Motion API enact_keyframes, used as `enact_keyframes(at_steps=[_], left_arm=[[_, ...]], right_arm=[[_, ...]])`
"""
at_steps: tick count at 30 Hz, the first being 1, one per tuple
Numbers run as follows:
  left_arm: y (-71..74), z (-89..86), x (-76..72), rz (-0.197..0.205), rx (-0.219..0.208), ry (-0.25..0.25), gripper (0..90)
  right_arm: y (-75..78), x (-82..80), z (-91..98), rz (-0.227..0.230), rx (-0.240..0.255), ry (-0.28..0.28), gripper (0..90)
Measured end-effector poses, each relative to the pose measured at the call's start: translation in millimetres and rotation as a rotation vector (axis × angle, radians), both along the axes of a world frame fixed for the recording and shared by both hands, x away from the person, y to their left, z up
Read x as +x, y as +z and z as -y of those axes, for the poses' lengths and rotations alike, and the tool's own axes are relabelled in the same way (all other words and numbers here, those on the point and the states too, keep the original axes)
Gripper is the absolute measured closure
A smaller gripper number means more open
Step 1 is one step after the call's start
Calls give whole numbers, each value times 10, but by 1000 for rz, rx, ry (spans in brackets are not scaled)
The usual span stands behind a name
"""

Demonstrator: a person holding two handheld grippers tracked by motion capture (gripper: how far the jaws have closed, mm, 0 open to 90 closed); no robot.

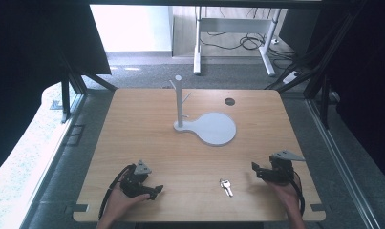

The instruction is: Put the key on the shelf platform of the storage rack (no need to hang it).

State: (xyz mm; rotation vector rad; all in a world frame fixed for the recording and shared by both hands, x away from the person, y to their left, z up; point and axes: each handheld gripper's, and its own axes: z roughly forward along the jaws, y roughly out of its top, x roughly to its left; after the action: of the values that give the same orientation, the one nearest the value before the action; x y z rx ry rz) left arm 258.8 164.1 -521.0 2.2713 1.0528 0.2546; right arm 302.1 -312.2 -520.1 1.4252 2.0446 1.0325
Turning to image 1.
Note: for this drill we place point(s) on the person's left hand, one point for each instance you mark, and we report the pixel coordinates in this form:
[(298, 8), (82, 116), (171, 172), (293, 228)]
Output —
[(121, 203)]

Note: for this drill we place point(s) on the person's right hand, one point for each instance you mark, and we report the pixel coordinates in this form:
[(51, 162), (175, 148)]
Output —
[(287, 196)]

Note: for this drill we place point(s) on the black metal frame strut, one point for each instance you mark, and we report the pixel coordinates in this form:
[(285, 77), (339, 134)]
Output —
[(320, 63), (85, 79)]

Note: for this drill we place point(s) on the white power strip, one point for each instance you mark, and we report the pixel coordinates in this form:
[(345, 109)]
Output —
[(290, 77)]

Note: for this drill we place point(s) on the silver key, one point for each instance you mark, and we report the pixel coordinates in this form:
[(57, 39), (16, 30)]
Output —
[(226, 187)]

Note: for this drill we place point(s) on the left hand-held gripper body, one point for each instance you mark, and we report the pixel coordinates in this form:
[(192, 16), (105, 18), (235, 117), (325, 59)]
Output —
[(133, 183)]

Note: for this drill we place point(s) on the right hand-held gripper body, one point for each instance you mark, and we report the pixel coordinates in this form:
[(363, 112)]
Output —
[(281, 168)]

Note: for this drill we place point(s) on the white desk frame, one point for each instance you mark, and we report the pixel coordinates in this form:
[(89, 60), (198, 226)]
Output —
[(234, 38)]

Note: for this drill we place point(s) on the white key stand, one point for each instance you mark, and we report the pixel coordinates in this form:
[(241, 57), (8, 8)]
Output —
[(206, 122)]

